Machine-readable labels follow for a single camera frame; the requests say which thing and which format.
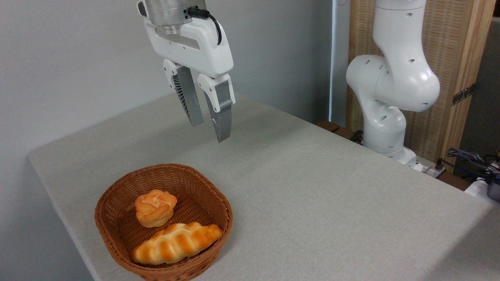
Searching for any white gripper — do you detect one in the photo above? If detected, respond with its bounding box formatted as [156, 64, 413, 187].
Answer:
[143, 16, 236, 143]

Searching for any round orange bread bun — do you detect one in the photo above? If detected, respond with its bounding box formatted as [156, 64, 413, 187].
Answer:
[135, 189, 178, 228]

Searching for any long braided bread loaf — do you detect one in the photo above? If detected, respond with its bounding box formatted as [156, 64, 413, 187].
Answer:
[130, 221, 223, 266]

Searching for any dark wooden bench slat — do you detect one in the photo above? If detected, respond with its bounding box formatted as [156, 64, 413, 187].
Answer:
[315, 120, 341, 133]
[332, 127, 364, 146]

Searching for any brown wicker basket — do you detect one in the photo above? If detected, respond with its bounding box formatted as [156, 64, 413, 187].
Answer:
[94, 163, 234, 281]

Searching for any wooden woven screen panel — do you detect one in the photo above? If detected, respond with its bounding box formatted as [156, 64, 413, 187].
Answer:
[346, 0, 497, 173]

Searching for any black metal hinge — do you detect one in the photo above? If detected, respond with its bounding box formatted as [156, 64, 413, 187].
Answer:
[452, 83, 477, 106]

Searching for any dark grey partition panel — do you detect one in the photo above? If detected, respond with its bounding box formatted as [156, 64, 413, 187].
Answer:
[458, 16, 500, 158]

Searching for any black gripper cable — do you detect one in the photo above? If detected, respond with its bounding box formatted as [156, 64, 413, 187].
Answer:
[187, 7, 223, 46]

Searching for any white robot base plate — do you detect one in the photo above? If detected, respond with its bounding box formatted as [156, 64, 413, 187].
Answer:
[391, 148, 446, 179]

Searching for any tangled dark cable bundle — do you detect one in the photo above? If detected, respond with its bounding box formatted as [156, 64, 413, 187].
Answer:
[446, 147, 500, 185]

